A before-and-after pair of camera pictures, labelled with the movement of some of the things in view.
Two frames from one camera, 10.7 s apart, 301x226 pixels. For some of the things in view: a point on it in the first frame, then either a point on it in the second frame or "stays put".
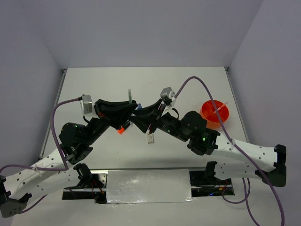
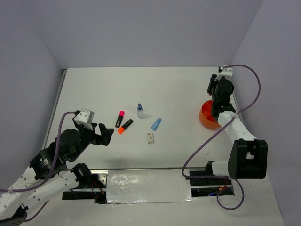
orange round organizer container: x=207 y=109 stays put
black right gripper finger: x=149 y=110 -> x=212 y=84
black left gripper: x=114 y=114 -> x=106 y=133
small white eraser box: x=150 y=138 stays put
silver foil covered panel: x=170 y=185 stays put
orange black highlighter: x=122 y=130 stays put
